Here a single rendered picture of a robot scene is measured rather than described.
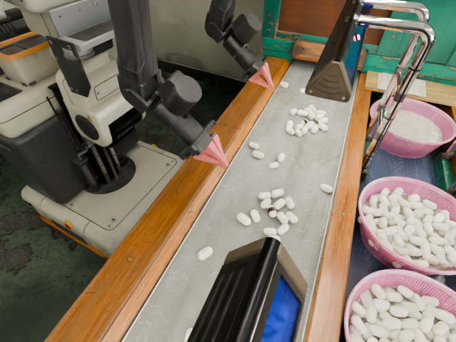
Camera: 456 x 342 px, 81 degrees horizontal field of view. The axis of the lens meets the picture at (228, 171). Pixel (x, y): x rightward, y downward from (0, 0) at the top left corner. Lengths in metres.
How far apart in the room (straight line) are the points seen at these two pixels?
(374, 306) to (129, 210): 1.04
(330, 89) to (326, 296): 0.39
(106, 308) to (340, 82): 0.59
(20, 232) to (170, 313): 1.42
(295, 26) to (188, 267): 1.08
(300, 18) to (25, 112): 1.12
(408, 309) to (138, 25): 0.71
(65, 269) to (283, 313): 1.46
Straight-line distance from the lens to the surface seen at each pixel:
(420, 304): 0.70
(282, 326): 0.24
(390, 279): 0.69
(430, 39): 0.73
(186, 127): 0.58
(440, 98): 1.28
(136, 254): 0.63
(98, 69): 1.03
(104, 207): 1.39
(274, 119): 0.98
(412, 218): 0.81
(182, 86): 0.53
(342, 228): 0.68
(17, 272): 1.75
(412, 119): 1.20
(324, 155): 0.88
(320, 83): 0.52
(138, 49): 0.53
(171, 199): 0.69
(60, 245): 1.72
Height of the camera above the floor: 1.30
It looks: 46 degrees down
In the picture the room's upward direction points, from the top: straight up
